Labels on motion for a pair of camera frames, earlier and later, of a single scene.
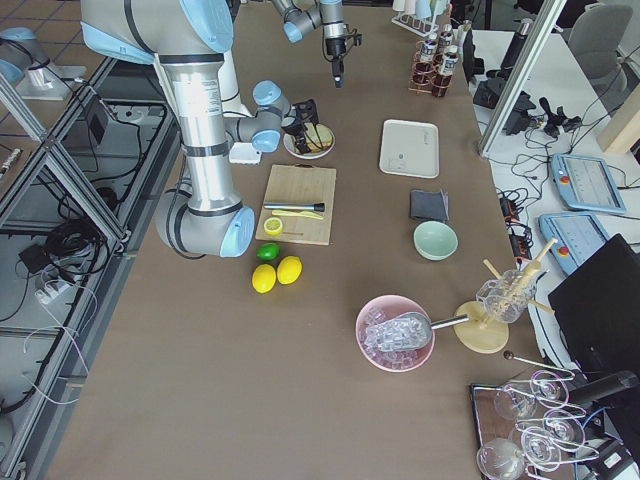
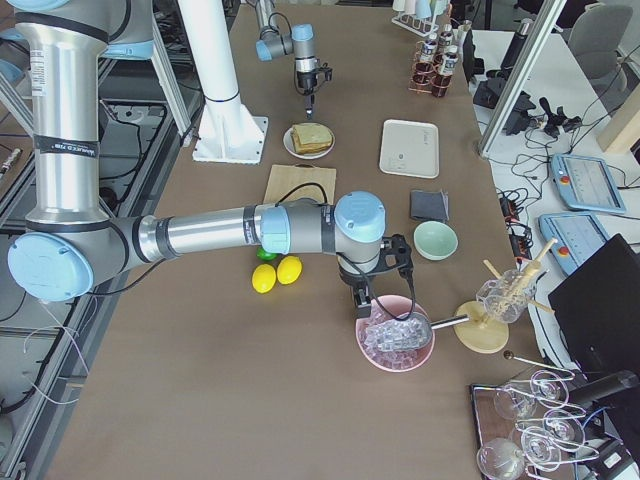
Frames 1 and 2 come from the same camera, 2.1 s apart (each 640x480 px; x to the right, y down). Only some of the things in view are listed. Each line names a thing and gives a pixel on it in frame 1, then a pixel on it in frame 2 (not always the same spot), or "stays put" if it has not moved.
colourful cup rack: (420, 16) stays put
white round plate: (289, 144) stays put
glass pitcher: (506, 298) stays put
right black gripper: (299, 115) -> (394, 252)
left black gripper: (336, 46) -> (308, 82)
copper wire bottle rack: (424, 79) stays put
